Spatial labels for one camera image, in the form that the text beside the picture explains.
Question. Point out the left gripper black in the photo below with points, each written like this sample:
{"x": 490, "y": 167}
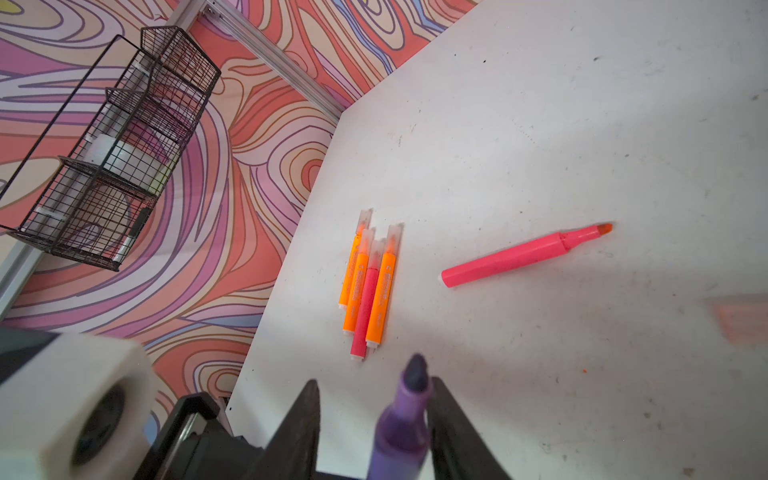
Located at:
{"x": 194, "y": 444}

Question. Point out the purple marker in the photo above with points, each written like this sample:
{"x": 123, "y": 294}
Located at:
{"x": 401, "y": 439}

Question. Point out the orange highlighter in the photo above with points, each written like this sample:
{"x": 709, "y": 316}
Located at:
{"x": 354, "y": 286}
{"x": 362, "y": 224}

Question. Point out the orange thin marker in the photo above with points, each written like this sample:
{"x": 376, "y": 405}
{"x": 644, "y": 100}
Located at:
{"x": 377, "y": 323}

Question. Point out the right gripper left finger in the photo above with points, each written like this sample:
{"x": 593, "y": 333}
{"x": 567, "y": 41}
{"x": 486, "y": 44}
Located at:
{"x": 293, "y": 450}

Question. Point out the black marker in basket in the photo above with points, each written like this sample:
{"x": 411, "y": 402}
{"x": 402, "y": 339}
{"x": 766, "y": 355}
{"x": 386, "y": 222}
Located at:
{"x": 132, "y": 235}

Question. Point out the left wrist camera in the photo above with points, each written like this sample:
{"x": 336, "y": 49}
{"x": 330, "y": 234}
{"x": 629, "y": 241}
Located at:
{"x": 73, "y": 406}

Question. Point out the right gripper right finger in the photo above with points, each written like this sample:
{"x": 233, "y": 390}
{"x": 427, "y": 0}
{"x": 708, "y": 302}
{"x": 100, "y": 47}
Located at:
{"x": 457, "y": 449}

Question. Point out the pink marker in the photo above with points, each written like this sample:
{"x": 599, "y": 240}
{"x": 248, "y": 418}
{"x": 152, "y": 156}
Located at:
{"x": 535, "y": 251}
{"x": 359, "y": 345}

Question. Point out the black wire basket left wall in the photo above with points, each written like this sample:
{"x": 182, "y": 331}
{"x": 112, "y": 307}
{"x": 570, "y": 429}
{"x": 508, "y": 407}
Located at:
{"x": 116, "y": 137}

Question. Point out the white tape roll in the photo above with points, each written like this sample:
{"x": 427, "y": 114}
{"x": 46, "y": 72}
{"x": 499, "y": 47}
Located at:
{"x": 127, "y": 162}

